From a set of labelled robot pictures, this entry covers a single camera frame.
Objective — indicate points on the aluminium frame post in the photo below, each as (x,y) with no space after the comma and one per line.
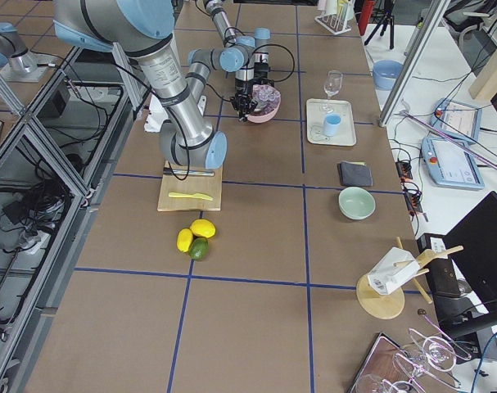
(436,11)

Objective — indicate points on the pink bowl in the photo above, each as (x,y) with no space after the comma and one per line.
(261,118)

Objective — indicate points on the wooden mug tree stand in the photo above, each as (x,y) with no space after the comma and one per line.
(391,306)

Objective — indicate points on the white wire cup rack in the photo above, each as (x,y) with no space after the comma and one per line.
(335,15)

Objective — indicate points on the blue bowl on side table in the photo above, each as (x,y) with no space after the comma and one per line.
(385,74)

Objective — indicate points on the yellow plastic knife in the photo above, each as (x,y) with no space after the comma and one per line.
(196,195)

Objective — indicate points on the clear wine glass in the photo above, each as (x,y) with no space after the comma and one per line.
(331,86)

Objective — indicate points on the clear ice cubes pile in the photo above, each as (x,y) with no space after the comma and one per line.
(268,98)

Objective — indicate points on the green bowl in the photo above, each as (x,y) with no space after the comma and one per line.
(356,203)

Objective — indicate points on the yellow lemon round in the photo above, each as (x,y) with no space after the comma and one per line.
(203,228)

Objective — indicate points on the wooden cutting board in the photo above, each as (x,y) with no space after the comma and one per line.
(198,189)

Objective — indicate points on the yellow lemon oval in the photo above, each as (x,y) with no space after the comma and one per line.
(184,240)

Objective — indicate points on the cream bear tray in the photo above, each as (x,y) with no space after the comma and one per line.
(345,137)

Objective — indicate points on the white milk carton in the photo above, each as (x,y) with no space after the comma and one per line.
(392,271)

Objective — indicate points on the teach pendant near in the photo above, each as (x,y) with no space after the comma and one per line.
(450,164)

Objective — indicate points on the grey yellow cloth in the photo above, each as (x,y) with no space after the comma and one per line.
(354,175)

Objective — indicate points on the teach pendant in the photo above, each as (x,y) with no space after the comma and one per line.
(450,164)
(457,119)

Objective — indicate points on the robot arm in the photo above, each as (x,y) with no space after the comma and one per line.
(246,55)
(144,29)

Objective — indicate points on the teach pendant far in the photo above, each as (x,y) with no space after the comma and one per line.
(457,119)

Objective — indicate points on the black monitor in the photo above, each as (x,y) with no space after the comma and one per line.
(477,262)

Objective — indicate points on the blue plastic cup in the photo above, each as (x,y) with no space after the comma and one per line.
(331,124)

